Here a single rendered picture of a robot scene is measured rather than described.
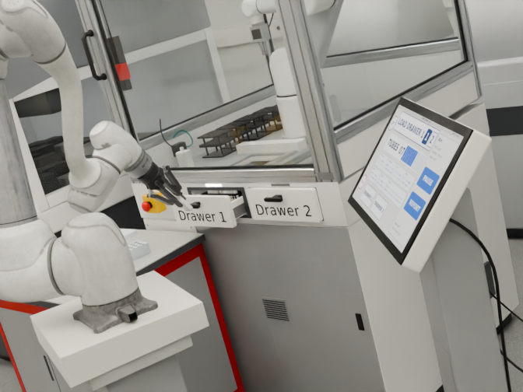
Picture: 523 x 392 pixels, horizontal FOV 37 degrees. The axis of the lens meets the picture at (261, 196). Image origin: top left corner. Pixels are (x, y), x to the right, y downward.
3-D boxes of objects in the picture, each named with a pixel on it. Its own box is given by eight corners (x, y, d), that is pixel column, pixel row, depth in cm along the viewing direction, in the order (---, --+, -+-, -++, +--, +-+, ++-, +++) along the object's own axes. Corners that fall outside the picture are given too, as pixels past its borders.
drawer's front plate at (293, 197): (320, 222, 246) (312, 189, 243) (253, 219, 266) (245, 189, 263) (323, 220, 247) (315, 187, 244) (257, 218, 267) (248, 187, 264)
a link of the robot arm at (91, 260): (130, 301, 201) (107, 219, 195) (63, 312, 204) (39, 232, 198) (146, 277, 216) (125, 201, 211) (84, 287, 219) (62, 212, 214)
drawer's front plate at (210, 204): (233, 228, 263) (225, 197, 260) (177, 225, 283) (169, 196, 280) (237, 225, 264) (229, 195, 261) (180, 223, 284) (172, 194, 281)
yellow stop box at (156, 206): (157, 214, 295) (152, 196, 293) (145, 214, 300) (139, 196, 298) (166, 209, 299) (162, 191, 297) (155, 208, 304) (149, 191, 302)
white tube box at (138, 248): (121, 266, 273) (117, 256, 272) (110, 263, 280) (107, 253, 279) (151, 252, 280) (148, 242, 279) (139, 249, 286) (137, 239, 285)
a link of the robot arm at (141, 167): (146, 145, 249) (159, 156, 253) (128, 146, 255) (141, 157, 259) (133, 169, 245) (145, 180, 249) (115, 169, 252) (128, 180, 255)
